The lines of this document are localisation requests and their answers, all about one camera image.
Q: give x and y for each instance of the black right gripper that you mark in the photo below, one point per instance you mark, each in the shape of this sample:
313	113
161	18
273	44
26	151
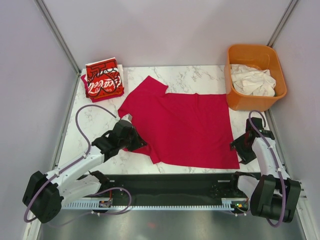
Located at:
236	144

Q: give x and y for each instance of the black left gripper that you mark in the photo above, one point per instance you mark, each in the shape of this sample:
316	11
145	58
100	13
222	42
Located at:
139	142

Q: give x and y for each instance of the crimson red t-shirt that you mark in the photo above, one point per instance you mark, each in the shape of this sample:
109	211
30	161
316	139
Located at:
190	130

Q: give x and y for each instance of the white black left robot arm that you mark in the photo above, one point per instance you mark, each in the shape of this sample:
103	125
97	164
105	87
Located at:
47	193

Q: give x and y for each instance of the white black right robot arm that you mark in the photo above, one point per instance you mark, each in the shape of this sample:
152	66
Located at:
273	195

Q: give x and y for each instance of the white crumpled cloth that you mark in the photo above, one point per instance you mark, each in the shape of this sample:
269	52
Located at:
250	81

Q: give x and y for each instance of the red Coca-Cola folded shirt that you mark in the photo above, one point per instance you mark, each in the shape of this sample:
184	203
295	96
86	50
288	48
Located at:
103	69

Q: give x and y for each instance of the orange plastic basket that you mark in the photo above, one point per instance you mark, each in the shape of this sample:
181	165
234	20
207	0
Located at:
260	57

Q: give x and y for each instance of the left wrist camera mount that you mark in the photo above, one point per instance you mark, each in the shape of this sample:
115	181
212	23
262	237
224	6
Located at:
129	117

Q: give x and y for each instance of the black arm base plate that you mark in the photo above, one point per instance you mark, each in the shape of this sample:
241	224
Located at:
170	189

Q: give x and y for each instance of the white slotted cable duct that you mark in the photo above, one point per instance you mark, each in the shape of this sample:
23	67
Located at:
223	204

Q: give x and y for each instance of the right aluminium corner post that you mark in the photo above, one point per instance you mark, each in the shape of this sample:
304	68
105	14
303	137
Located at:
282	22

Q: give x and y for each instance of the aluminium corner post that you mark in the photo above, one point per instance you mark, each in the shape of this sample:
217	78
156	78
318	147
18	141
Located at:
282	22
57	34

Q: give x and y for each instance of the left aluminium corner post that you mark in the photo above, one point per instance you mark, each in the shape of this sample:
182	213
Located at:
57	34

